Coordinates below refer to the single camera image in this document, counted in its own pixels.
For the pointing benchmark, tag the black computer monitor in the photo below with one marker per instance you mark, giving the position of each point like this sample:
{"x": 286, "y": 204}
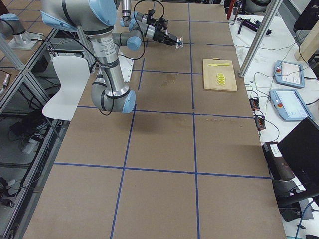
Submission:
{"x": 300, "y": 149}

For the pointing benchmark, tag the far teach pendant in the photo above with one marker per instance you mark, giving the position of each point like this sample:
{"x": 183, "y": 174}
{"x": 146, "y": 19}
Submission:
{"x": 289, "y": 74}

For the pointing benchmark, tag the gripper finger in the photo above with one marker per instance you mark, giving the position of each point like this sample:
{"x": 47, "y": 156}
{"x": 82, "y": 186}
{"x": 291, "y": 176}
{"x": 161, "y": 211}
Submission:
{"x": 170, "y": 42}
{"x": 171, "y": 36}

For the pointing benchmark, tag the yellow plastic knife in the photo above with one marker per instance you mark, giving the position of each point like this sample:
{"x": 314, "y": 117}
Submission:
{"x": 218, "y": 64}

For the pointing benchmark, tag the white plastic chair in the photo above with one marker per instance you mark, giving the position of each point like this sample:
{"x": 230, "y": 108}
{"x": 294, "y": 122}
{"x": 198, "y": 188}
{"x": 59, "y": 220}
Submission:
{"x": 73, "y": 74}

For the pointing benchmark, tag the black box on desk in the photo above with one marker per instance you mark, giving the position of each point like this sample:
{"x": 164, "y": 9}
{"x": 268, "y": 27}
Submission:
{"x": 279, "y": 168}

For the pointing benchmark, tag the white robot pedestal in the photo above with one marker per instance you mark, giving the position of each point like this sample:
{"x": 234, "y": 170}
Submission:
{"x": 126, "y": 65}

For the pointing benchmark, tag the near teach pendant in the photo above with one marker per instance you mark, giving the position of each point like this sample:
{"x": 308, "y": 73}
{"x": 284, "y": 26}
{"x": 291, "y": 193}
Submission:
{"x": 289, "y": 105}

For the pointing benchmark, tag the teach pendant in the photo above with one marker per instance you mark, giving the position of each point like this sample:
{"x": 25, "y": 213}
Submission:
{"x": 289, "y": 105}
{"x": 289, "y": 74}

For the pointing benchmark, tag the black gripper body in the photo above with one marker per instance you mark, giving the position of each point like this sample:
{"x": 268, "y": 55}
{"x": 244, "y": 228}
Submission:
{"x": 159, "y": 35}

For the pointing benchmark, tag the aluminium frame post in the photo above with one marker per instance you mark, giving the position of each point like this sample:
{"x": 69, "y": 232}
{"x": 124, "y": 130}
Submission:
{"x": 267, "y": 20}

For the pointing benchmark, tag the wooden cutting board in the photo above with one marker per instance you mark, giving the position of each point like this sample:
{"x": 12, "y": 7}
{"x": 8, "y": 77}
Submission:
{"x": 210, "y": 77}

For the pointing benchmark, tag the steel jigger measuring cup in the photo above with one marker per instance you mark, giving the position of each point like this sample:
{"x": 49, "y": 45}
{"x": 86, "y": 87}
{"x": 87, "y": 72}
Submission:
{"x": 179, "y": 43}

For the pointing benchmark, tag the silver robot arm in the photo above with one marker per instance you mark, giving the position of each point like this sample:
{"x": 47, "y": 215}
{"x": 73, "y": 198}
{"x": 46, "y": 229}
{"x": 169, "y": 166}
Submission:
{"x": 97, "y": 19}
{"x": 143, "y": 27}

